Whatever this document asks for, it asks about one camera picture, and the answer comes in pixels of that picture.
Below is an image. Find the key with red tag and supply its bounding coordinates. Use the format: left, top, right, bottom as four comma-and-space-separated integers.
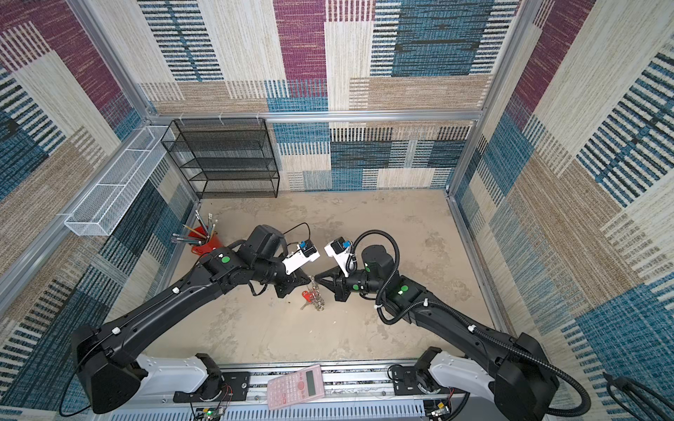
301, 290, 313, 310

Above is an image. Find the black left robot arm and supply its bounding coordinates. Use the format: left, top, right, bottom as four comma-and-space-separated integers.
70, 225, 311, 414

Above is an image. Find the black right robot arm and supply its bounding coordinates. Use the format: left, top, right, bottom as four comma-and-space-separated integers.
314, 238, 562, 420

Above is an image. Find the red pencil cup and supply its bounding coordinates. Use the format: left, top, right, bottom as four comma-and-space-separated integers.
170, 210, 222, 255

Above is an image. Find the pink calculator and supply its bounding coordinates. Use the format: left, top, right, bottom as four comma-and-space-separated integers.
267, 365, 326, 410

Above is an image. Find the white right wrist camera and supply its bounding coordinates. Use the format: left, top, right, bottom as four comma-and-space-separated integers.
324, 237, 352, 277

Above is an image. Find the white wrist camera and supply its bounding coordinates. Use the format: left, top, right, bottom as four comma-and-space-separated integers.
324, 237, 352, 277
283, 240, 321, 275

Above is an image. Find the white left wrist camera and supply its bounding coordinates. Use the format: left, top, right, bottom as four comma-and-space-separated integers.
283, 240, 321, 275

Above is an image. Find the black corrugated cable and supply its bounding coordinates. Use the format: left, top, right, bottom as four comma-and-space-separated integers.
345, 229, 593, 417

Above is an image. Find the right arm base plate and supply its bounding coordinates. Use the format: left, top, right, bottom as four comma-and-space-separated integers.
386, 364, 464, 396

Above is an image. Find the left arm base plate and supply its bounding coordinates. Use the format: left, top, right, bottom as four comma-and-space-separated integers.
172, 372, 250, 405

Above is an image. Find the black wire mesh shelf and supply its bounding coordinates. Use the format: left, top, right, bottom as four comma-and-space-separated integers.
161, 118, 280, 200

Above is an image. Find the white wire mesh basket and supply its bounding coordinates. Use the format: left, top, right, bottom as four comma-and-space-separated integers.
64, 126, 167, 237

